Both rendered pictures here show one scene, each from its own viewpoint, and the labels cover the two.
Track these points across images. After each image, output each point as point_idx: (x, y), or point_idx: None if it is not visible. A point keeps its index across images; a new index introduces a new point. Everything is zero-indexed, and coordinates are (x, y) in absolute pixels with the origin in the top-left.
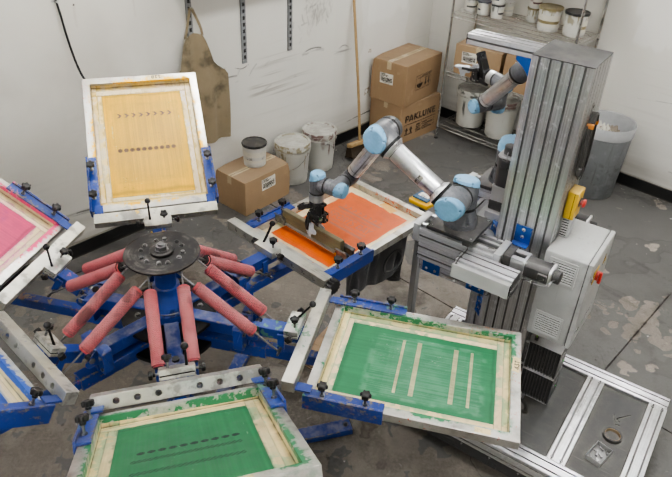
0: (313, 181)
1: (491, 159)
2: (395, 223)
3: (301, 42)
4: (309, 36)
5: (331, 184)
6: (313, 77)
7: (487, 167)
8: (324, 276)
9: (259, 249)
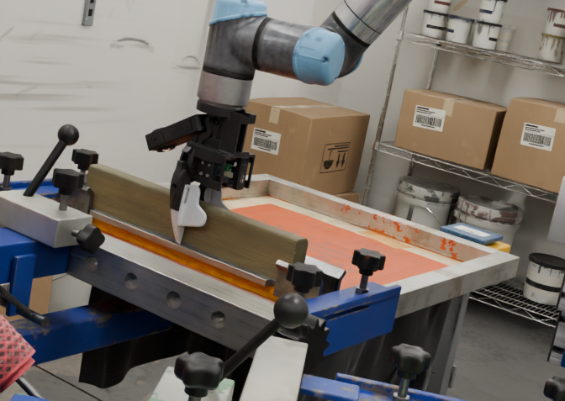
0: (228, 18)
1: (465, 322)
2: (420, 266)
3: (112, 18)
4: (129, 12)
5: (291, 29)
6: (125, 102)
7: (462, 333)
8: (266, 308)
9: (7, 217)
